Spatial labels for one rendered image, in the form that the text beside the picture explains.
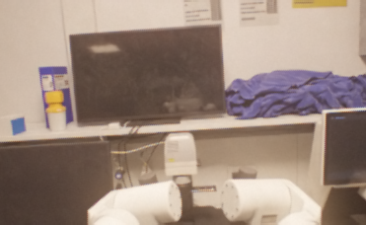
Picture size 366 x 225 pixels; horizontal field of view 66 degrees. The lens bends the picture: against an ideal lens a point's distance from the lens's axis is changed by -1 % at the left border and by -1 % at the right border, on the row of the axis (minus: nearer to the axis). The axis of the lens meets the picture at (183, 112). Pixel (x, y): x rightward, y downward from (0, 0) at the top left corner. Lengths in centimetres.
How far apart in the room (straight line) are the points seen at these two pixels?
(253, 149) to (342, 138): 58
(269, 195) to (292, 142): 114
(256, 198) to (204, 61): 96
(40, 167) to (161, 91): 60
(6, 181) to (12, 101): 74
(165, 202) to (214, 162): 111
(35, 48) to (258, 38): 124
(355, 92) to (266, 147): 49
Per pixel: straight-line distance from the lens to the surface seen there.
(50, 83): 152
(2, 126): 152
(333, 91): 145
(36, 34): 180
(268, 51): 166
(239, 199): 46
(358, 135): 114
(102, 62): 140
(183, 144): 93
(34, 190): 120
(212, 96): 134
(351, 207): 138
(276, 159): 162
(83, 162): 109
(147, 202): 47
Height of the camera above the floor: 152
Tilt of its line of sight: 9 degrees down
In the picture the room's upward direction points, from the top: 4 degrees counter-clockwise
